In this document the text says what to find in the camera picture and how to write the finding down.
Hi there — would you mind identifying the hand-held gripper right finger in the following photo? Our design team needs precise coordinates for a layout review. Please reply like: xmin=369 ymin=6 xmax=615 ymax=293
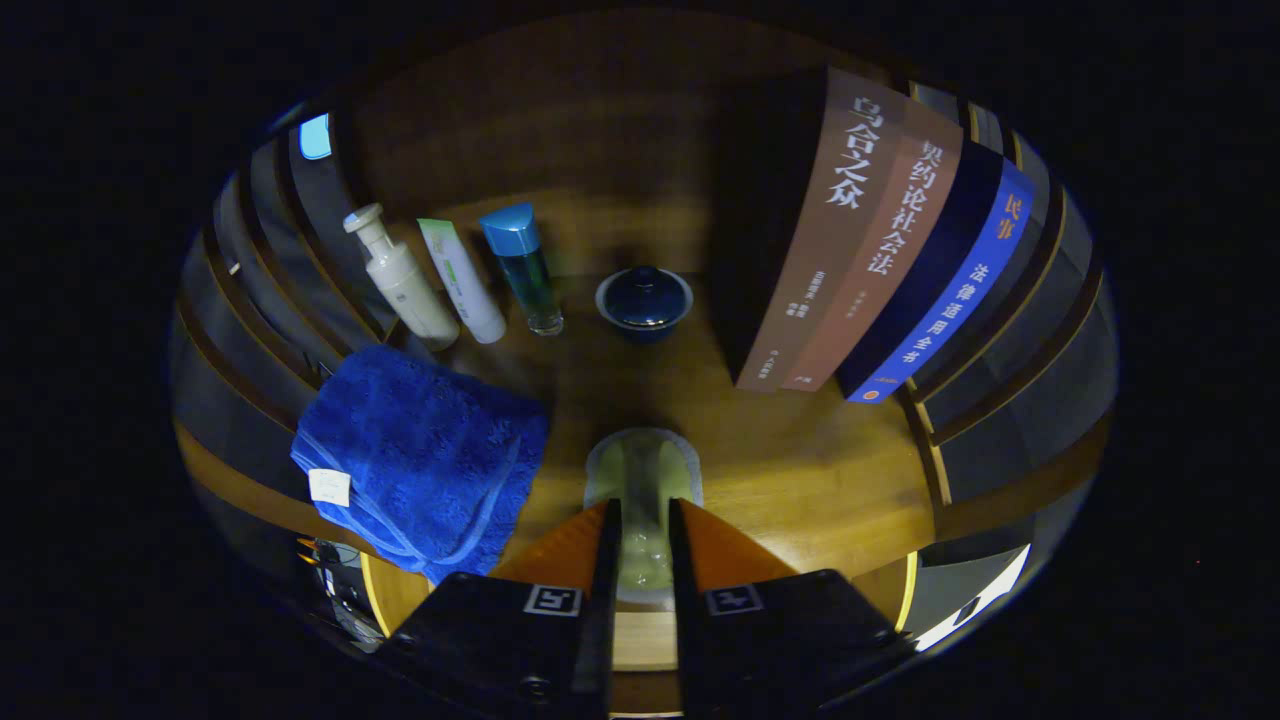
xmin=668 ymin=497 xmax=916 ymax=717

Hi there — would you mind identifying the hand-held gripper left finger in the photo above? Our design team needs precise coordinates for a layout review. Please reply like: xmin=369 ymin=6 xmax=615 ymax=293
xmin=375 ymin=498 xmax=623 ymax=719

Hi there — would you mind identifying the yellow brush with white sponge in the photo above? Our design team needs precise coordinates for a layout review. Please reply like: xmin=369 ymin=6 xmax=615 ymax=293
xmin=583 ymin=426 xmax=704 ymax=609

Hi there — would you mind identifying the wooden countertop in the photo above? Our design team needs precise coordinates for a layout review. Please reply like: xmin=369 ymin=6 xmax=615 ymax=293
xmin=175 ymin=250 xmax=941 ymax=716

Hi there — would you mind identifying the wooden cabinet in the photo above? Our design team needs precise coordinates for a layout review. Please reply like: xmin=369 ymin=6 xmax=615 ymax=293
xmin=170 ymin=10 xmax=1119 ymax=716

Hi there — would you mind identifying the blue folded towel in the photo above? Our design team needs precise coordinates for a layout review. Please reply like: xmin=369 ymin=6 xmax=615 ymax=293
xmin=290 ymin=345 xmax=551 ymax=586

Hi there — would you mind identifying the black floor device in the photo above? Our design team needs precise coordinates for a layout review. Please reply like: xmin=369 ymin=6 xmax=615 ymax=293
xmin=298 ymin=537 xmax=383 ymax=643

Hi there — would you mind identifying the dark blue lidded teacup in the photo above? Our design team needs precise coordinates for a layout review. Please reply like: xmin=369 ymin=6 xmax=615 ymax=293
xmin=595 ymin=265 xmax=695 ymax=344

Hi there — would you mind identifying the white green tube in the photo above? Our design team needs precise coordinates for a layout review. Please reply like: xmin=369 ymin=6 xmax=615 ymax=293
xmin=417 ymin=218 xmax=508 ymax=345

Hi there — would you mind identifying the teal bottle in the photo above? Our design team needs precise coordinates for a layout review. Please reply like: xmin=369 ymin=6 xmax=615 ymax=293
xmin=478 ymin=203 xmax=565 ymax=337

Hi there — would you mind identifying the white pump bottle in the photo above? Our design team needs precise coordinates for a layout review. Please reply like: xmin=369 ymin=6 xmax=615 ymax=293
xmin=343 ymin=203 xmax=461 ymax=351

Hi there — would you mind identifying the reddish brown book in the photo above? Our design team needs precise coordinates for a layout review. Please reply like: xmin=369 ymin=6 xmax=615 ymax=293
xmin=780 ymin=108 xmax=966 ymax=393

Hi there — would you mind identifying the dark brown book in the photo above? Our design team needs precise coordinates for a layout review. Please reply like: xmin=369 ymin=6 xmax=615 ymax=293
xmin=712 ymin=65 xmax=908 ymax=393

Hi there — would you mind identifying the blue book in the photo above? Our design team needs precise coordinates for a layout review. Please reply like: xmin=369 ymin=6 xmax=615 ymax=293
xmin=835 ymin=140 xmax=1038 ymax=405

